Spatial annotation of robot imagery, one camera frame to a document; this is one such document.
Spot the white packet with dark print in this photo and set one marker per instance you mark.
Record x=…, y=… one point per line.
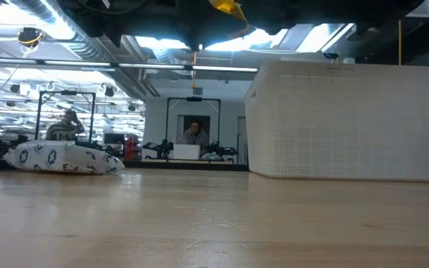
x=62, y=158

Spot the black ceiling lamp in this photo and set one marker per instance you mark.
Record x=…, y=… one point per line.
x=30, y=36

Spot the red storage rack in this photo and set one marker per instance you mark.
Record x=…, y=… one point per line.
x=132, y=149

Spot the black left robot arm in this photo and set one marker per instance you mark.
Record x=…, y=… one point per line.
x=155, y=18

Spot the person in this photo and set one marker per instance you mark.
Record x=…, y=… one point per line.
x=196, y=137
x=63, y=130

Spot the silver ventilation duct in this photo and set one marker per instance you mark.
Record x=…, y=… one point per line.
x=84, y=44

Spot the black aluminium table frame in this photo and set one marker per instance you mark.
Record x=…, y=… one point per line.
x=184, y=166

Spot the black gantry frame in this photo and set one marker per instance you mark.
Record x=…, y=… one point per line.
x=193, y=99
x=65, y=92

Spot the yellow tag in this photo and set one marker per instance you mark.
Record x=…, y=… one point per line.
x=227, y=6

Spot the long ceiling light bar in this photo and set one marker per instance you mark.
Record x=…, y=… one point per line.
x=143, y=66

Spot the white perforated plastic basket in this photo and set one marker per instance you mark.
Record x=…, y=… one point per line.
x=348, y=123

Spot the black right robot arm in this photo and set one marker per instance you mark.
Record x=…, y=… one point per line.
x=311, y=15

